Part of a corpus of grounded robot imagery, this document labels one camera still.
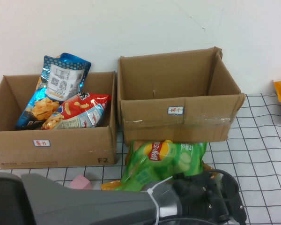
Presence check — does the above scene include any pink foam cube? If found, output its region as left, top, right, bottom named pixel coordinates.
left=69, top=174, right=93, bottom=191

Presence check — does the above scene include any small orange snack packet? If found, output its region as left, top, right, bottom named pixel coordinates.
left=100, top=180, right=124, bottom=192

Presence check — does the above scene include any white black-grid tablecloth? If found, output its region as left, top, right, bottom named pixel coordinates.
left=0, top=92, right=281, bottom=225

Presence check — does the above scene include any red puffed snack bag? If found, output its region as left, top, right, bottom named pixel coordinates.
left=41, top=92, right=112, bottom=130

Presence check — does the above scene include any blue fries snack bag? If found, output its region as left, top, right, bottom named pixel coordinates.
left=15, top=77, right=61, bottom=131

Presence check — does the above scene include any white cable tie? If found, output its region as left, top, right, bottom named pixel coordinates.
left=140, top=176, right=174, bottom=225

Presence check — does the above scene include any cardboard box marked F2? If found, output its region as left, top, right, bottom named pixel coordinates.
left=0, top=71, right=119, bottom=170

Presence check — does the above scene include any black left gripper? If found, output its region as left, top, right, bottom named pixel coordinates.
left=221, top=175, right=248, bottom=225

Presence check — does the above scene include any green Lay's cucumber chip bag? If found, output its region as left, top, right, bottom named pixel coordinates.
left=128, top=140, right=208, bottom=179

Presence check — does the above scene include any taped cardboard box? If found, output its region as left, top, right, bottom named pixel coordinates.
left=117, top=46, right=246, bottom=147

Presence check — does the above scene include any blue dotted snack bag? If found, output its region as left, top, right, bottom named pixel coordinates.
left=41, top=52, right=92, bottom=101

